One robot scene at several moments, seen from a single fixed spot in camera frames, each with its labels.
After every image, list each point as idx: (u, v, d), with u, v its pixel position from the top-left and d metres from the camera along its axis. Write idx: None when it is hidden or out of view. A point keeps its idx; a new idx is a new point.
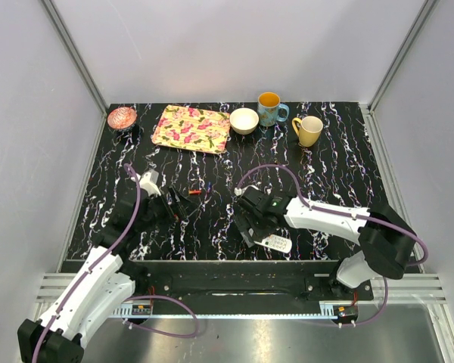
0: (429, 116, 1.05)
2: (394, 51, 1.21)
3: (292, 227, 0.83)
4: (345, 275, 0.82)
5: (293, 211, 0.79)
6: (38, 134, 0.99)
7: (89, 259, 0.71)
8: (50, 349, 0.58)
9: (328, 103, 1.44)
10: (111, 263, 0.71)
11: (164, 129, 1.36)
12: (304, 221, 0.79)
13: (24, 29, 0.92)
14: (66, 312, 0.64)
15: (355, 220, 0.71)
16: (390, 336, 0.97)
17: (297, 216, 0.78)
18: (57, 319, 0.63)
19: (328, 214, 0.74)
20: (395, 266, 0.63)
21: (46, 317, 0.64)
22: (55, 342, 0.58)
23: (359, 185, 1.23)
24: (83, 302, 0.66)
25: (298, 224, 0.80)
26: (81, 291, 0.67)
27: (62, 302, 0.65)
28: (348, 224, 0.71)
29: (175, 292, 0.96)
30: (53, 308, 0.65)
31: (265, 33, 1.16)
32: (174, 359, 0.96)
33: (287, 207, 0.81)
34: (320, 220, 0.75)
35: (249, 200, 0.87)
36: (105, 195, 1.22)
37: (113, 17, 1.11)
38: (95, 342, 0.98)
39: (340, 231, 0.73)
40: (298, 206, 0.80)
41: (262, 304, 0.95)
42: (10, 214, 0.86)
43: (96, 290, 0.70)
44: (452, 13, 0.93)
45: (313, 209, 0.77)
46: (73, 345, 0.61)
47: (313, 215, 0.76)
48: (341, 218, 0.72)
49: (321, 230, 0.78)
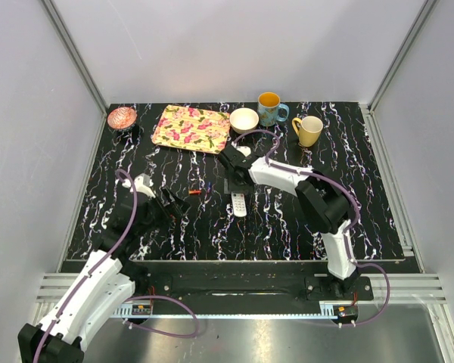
0: (429, 116, 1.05)
2: (395, 51, 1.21)
3: (255, 181, 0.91)
4: (333, 265, 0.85)
5: (257, 168, 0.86)
6: (38, 134, 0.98)
7: (88, 263, 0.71)
8: (51, 353, 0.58)
9: (328, 103, 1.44)
10: (111, 267, 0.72)
11: (164, 128, 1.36)
12: (264, 176, 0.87)
13: (24, 29, 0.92)
14: (66, 316, 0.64)
15: (298, 175, 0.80)
16: (390, 336, 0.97)
17: (258, 171, 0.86)
18: (57, 324, 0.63)
19: (282, 171, 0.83)
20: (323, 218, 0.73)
21: (47, 321, 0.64)
22: (56, 346, 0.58)
23: (359, 185, 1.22)
24: (82, 306, 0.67)
25: (259, 178, 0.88)
26: (81, 294, 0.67)
27: (62, 306, 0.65)
28: (293, 178, 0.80)
29: (175, 291, 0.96)
30: (52, 312, 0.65)
31: (265, 34, 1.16)
32: (173, 359, 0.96)
33: (254, 163, 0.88)
34: (275, 175, 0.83)
35: (225, 156, 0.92)
36: (105, 195, 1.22)
37: (113, 17, 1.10)
38: (96, 342, 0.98)
39: (289, 185, 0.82)
40: (262, 162, 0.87)
41: (262, 304, 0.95)
42: (10, 214, 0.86)
43: (96, 293, 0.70)
44: (453, 13, 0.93)
45: (272, 166, 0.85)
46: (73, 350, 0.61)
47: (270, 171, 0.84)
48: (289, 173, 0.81)
49: (278, 186, 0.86)
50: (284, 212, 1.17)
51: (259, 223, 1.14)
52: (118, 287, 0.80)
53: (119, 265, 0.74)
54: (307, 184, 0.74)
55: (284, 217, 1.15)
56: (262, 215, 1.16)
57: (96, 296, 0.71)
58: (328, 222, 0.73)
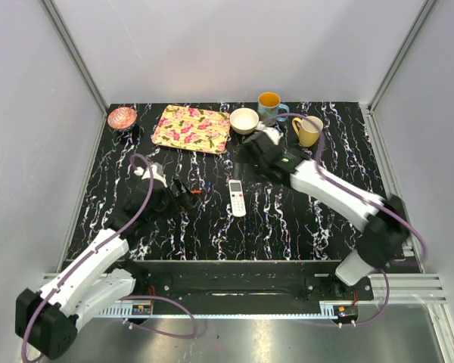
0: (430, 116, 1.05)
2: (395, 51, 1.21)
3: (291, 186, 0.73)
4: (346, 272, 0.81)
5: (305, 175, 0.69)
6: (38, 135, 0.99)
7: (97, 240, 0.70)
8: (45, 323, 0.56)
9: (328, 103, 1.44)
10: (118, 246, 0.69)
11: (164, 129, 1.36)
12: (309, 187, 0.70)
13: (24, 29, 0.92)
14: (66, 288, 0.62)
15: (364, 205, 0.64)
16: (390, 336, 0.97)
17: (304, 181, 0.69)
18: (57, 293, 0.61)
19: (338, 190, 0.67)
20: (383, 259, 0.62)
21: (46, 289, 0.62)
22: (51, 316, 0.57)
23: (359, 185, 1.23)
24: (83, 282, 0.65)
25: (298, 186, 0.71)
26: (85, 268, 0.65)
27: (64, 277, 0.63)
28: (356, 206, 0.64)
29: (175, 292, 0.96)
30: (53, 281, 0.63)
31: (265, 34, 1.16)
32: (174, 359, 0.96)
33: (299, 168, 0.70)
34: (328, 192, 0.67)
35: (259, 147, 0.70)
36: (105, 195, 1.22)
37: (113, 17, 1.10)
38: (95, 342, 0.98)
39: (343, 209, 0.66)
40: (307, 170, 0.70)
41: (261, 304, 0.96)
42: (10, 214, 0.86)
43: (98, 271, 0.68)
44: (453, 13, 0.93)
45: (325, 180, 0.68)
46: (68, 324, 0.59)
47: (322, 185, 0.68)
48: (349, 197, 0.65)
49: (323, 201, 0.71)
50: (284, 212, 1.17)
51: (259, 223, 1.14)
52: (119, 280, 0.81)
53: (125, 248, 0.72)
54: (382, 226, 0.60)
55: (284, 217, 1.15)
56: (262, 215, 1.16)
57: (98, 274, 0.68)
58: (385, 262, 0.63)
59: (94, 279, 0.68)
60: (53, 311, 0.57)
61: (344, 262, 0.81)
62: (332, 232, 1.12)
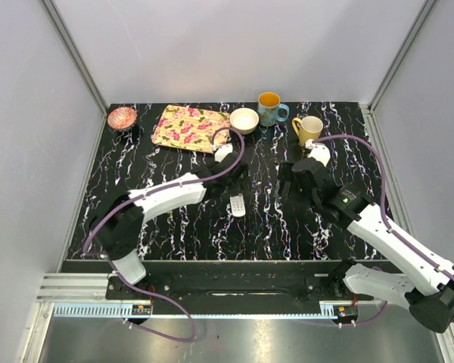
0: (430, 116, 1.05)
2: (395, 51, 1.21)
3: (347, 229, 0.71)
4: (363, 286, 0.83)
5: (367, 223, 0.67)
6: (38, 135, 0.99)
7: (185, 176, 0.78)
8: (122, 219, 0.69)
9: (328, 103, 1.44)
10: (197, 191, 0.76)
11: (164, 129, 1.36)
12: (373, 238, 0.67)
13: (23, 29, 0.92)
14: (150, 200, 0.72)
15: (437, 273, 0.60)
16: (390, 336, 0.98)
17: (370, 231, 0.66)
18: (142, 200, 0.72)
19: (405, 247, 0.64)
20: (440, 326, 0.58)
21: (137, 192, 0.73)
22: (132, 215, 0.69)
23: (359, 185, 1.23)
24: (163, 203, 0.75)
25: (355, 229, 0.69)
26: (167, 193, 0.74)
27: (152, 190, 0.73)
28: (428, 273, 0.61)
29: (175, 292, 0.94)
30: (143, 190, 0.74)
31: (265, 34, 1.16)
32: (174, 359, 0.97)
33: (361, 212, 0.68)
34: (393, 248, 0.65)
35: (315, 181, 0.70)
36: (105, 195, 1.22)
37: (113, 17, 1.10)
38: (96, 342, 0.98)
39: (410, 270, 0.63)
40: (377, 220, 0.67)
41: (262, 304, 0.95)
42: (10, 214, 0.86)
43: (175, 201, 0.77)
44: (453, 13, 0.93)
45: (391, 234, 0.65)
46: (134, 231, 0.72)
47: (387, 239, 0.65)
48: (421, 262, 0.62)
49: (382, 252, 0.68)
50: (284, 212, 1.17)
51: (259, 223, 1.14)
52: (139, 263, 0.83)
53: (200, 197, 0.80)
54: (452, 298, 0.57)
55: (284, 217, 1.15)
56: (262, 215, 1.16)
57: (172, 204, 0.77)
58: (441, 330, 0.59)
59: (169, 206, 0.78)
60: (135, 211, 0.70)
61: (374, 282, 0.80)
62: (332, 232, 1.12)
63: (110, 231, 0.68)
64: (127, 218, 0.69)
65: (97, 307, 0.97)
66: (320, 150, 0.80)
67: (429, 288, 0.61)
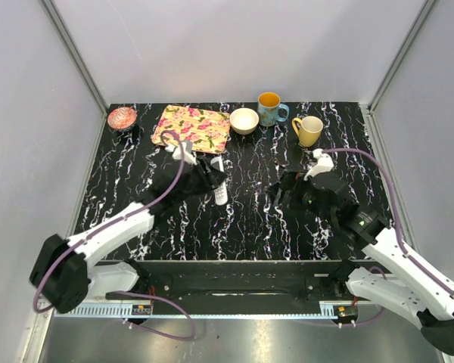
0: (429, 116, 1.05)
2: (395, 51, 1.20)
3: (364, 252, 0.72)
4: (365, 293, 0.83)
5: (383, 247, 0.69)
6: (38, 134, 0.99)
7: (125, 209, 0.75)
8: (63, 275, 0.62)
9: (328, 103, 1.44)
10: (145, 220, 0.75)
11: (164, 129, 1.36)
12: (389, 262, 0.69)
13: (23, 29, 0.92)
14: (94, 243, 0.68)
15: (452, 300, 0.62)
16: (390, 336, 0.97)
17: (386, 255, 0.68)
18: (84, 245, 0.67)
19: (421, 273, 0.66)
20: (452, 349, 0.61)
21: (76, 238, 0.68)
22: (73, 264, 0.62)
23: (359, 185, 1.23)
24: (109, 241, 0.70)
25: (371, 252, 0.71)
26: (113, 231, 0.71)
27: (92, 232, 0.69)
28: (444, 299, 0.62)
29: (176, 292, 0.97)
30: (82, 234, 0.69)
31: (264, 35, 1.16)
32: (173, 359, 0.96)
33: (377, 237, 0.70)
34: (409, 273, 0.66)
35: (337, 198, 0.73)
36: (105, 195, 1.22)
37: (113, 17, 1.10)
38: (94, 343, 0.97)
39: (425, 296, 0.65)
40: (393, 243, 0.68)
41: (262, 304, 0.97)
42: (10, 214, 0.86)
43: (121, 237, 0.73)
44: (453, 12, 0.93)
45: (407, 259, 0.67)
46: (82, 277, 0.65)
47: (403, 264, 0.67)
48: (436, 288, 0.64)
49: (396, 276, 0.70)
50: (284, 212, 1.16)
51: (259, 223, 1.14)
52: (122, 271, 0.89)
53: (149, 225, 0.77)
54: None
55: (284, 217, 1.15)
56: (262, 215, 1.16)
57: (119, 240, 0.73)
58: (452, 353, 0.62)
59: (116, 244, 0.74)
60: (76, 260, 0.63)
61: (382, 293, 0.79)
62: (332, 232, 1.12)
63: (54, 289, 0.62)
64: (68, 272, 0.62)
65: (97, 308, 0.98)
66: (324, 158, 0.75)
67: (443, 314, 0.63)
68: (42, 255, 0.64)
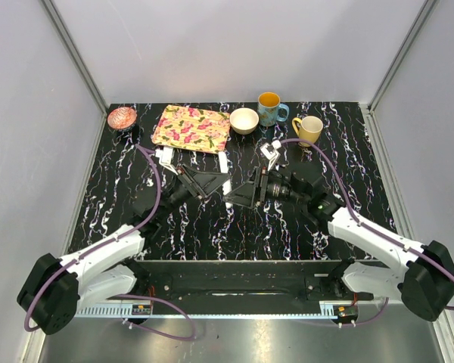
0: (429, 116, 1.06)
2: (394, 51, 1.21)
3: (331, 234, 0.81)
4: (356, 282, 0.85)
5: (340, 221, 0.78)
6: (38, 134, 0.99)
7: (119, 230, 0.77)
8: (53, 294, 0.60)
9: (328, 103, 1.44)
10: (136, 241, 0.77)
11: (164, 128, 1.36)
12: (347, 234, 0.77)
13: (23, 29, 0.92)
14: (85, 263, 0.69)
15: (405, 252, 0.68)
16: (391, 336, 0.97)
17: (343, 228, 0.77)
18: (76, 265, 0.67)
19: (375, 236, 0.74)
20: (427, 308, 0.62)
21: (67, 258, 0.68)
22: (65, 283, 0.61)
23: (359, 185, 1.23)
24: (100, 262, 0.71)
25: (334, 231, 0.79)
26: (104, 252, 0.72)
27: (85, 252, 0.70)
28: (398, 254, 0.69)
29: (176, 291, 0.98)
30: (74, 254, 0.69)
31: (264, 35, 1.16)
32: (173, 359, 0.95)
33: (334, 214, 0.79)
34: (365, 238, 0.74)
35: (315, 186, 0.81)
36: (105, 195, 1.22)
37: (113, 17, 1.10)
38: (94, 343, 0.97)
39: (384, 256, 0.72)
40: (346, 218, 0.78)
41: (262, 304, 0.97)
42: (10, 214, 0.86)
43: (112, 259, 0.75)
44: (453, 13, 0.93)
45: (362, 226, 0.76)
46: (73, 299, 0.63)
47: (359, 231, 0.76)
48: (390, 246, 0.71)
49: (359, 246, 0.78)
50: (284, 212, 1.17)
51: (259, 223, 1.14)
52: (122, 275, 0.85)
53: (139, 248, 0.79)
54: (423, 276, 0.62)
55: (284, 217, 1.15)
56: (262, 215, 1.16)
57: (110, 262, 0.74)
58: (433, 314, 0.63)
59: (106, 265, 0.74)
60: (67, 280, 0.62)
61: (371, 278, 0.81)
62: None
63: (45, 308, 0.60)
64: (58, 291, 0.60)
65: (97, 308, 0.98)
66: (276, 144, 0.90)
67: (400, 268, 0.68)
68: (33, 274, 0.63)
